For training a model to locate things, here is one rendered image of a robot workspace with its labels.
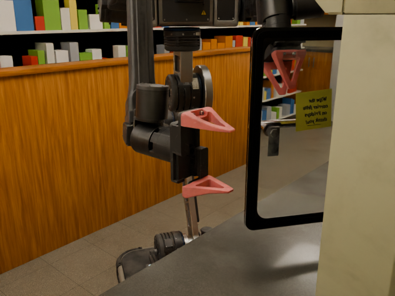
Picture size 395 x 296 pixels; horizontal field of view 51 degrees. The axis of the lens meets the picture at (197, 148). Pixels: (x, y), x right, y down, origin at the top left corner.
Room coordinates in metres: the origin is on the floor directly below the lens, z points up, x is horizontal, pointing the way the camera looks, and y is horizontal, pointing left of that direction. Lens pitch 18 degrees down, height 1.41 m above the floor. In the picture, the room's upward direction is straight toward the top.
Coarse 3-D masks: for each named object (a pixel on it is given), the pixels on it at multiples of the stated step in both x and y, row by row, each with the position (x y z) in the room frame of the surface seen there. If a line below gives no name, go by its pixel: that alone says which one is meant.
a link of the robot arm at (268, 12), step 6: (264, 0) 0.91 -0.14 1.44; (270, 0) 0.90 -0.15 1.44; (276, 0) 0.89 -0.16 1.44; (282, 0) 0.90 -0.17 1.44; (288, 0) 0.94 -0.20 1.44; (294, 0) 0.90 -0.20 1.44; (264, 6) 0.90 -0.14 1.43; (270, 6) 0.89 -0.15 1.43; (276, 6) 0.89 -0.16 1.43; (282, 6) 0.89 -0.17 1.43; (288, 6) 0.90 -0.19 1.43; (294, 6) 0.90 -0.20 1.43; (264, 12) 0.90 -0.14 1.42; (270, 12) 0.89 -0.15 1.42; (276, 12) 0.88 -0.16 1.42; (282, 12) 0.88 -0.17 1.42; (288, 12) 0.89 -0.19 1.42; (294, 12) 0.90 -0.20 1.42; (264, 18) 0.90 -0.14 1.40
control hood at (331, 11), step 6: (318, 0) 0.61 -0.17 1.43; (324, 0) 0.60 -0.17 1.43; (330, 0) 0.60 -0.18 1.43; (336, 0) 0.59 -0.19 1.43; (342, 0) 0.59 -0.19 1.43; (324, 6) 0.60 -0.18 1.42; (330, 6) 0.60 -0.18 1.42; (336, 6) 0.59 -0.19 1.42; (342, 6) 0.59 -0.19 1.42; (330, 12) 0.60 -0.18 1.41; (336, 12) 0.59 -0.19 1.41; (342, 12) 0.59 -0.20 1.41
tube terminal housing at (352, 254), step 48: (384, 0) 0.55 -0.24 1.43; (384, 48) 0.54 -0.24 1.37; (336, 96) 0.58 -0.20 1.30; (384, 96) 0.54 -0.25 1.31; (336, 144) 0.58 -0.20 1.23; (384, 144) 0.53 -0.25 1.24; (336, 192) 0.57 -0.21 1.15; (384, 192) 0.53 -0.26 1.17; (336, 240) 0.57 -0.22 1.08; (384, 240) 0.52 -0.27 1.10; (336, 288) 0.56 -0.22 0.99; (384, 288) 0.52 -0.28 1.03
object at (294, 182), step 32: (288, 64) 0.77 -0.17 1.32; (320, 64) 0.78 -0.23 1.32; (288, 96) 0.77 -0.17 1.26; (320, 96) 0.78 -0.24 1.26; (288, 128) 0.77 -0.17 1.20; (320, 128) 0.78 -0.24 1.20; (288, 160) 0.77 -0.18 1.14; (320, 160) 0.79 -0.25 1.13; (288, 192) 0.77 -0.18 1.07; (320, 192) 0.79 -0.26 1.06
